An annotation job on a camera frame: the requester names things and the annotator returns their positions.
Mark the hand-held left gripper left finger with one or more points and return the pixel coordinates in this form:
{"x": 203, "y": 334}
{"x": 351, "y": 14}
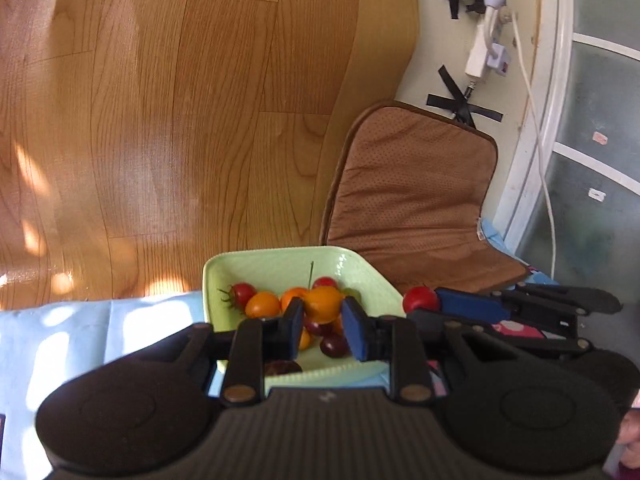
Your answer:
{"x": 299, "y": 327}

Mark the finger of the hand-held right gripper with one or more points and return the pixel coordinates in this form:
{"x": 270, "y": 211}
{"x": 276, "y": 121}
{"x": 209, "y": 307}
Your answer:
{"x": 470, "y": 305}
{"x": 540, "y": 342}

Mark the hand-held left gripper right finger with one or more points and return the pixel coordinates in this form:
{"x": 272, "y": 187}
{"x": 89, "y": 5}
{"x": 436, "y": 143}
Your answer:
{"x": 352, "y": 330}

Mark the small orange cherry tomato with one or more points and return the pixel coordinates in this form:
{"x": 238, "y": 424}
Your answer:
{"x": 339, "y": 325}

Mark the dark purple cherry tomato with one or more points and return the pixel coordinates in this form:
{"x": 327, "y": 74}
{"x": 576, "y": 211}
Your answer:
{"x": 317, "y": 328}
{"x": 282, "y": 367}
{"x": 334, "y": 346}

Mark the green cherry tomato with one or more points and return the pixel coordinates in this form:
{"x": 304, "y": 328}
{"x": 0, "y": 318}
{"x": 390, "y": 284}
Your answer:
{"x": 351, "y": 292}

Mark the light green plastic basket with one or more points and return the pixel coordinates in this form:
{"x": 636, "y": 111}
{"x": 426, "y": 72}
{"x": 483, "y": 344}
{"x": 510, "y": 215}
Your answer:
{"x": 280, "y": 270}

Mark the person's right hand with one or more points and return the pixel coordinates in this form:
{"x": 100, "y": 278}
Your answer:
{"x": 631, "y": 430}

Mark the red cherry tomato with stem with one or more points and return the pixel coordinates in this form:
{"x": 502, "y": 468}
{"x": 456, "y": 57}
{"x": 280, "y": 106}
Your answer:
{"x": 243, "y": 294}

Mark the brown seat cushion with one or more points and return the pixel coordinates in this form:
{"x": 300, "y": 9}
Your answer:
{"x": 410, "y": 185}

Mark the white framed glass door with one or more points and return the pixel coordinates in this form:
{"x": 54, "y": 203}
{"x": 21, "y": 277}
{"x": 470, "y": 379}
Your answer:
{"x": 595, "y": 185}

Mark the cartoon printed blue blanket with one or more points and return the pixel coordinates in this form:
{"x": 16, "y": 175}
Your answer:
{"x": 75, "y": 330}

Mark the small white plug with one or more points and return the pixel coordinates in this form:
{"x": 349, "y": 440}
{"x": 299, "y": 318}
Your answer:
{"x": 500, "y": 57}

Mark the white power adapter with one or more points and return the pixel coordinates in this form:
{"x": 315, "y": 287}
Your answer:
{"x": 477, "y": 52}

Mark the wood pattern floor sheet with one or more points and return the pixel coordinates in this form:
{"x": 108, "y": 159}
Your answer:
{"x": 150, "y": 110}

